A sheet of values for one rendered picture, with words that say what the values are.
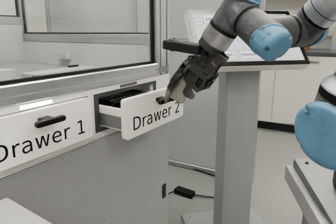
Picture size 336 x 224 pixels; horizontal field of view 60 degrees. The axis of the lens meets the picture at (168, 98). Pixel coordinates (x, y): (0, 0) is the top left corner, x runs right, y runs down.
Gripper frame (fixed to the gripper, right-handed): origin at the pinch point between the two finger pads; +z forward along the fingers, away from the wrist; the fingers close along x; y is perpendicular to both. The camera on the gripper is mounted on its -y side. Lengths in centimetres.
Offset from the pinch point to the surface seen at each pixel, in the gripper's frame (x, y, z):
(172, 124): 124, -33, 91
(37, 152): -33.6, -6.3, 14.9
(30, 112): -34.3, -11.9, 7.0
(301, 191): -4.5, 39.8, -8.7
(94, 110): -14.7, -10.9, 11.5
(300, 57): 73, 14, -18
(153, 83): 13.2, -12.9, 8.6
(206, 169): 126, 12, 100
